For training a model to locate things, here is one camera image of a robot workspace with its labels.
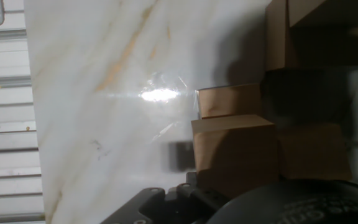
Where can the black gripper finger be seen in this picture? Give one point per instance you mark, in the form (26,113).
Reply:
(179,205)

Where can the medium wooden cube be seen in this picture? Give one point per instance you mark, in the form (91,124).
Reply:
(315,152)
(235,149)
(228,99)

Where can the marble pattern mat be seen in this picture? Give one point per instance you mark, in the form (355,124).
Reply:
(104,93)

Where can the large wooden cube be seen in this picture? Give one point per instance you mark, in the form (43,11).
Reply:
(277,31)

